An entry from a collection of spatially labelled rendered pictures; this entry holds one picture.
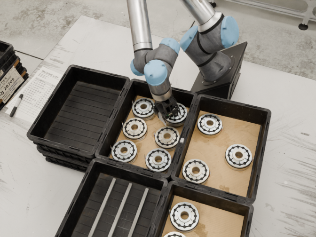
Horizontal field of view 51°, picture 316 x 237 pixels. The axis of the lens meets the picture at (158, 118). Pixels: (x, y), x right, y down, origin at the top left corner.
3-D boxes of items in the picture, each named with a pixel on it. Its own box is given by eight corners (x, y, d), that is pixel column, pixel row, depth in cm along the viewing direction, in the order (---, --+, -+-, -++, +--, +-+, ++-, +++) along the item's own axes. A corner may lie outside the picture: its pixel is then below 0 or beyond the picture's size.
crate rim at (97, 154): (132, 81, 145) (131, 77, 143) (198, 96, 139) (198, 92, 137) (94, 159, 125) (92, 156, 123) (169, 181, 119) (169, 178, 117)
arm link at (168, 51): (151, 42, 122) (140, 66, 118) (170, 32, 113) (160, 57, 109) (166, 55, 126) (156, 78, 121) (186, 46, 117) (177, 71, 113)
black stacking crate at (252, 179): (248, 214, 120) (254, 203, 111) (170, 191, 127) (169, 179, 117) (265, 125, 140) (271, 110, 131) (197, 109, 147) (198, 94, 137)
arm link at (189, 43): (200, 50, 156) (182, 29, 151) (222, 41, 146) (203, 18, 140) (190, 67, 151) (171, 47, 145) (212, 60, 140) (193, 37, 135)
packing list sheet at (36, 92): (39, 65, 182) (39, 65, 181) (75, 77, 176) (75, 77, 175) (1, 111, 166) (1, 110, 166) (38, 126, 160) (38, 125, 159)
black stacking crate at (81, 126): (77, 80, 160) (70, 64, 150) (134, 94, 153) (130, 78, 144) (35, 150, 140) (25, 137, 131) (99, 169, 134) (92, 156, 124)
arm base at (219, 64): (208, 65, 163) (196, 51, 159) (234, 53, 152) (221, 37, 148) (201, 86, 154) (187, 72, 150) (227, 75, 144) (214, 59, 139)
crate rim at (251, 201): (253, 206, 112) (255, 204, 110) (169, 181, 119) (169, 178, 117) (271, 113, 132) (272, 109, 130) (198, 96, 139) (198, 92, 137)
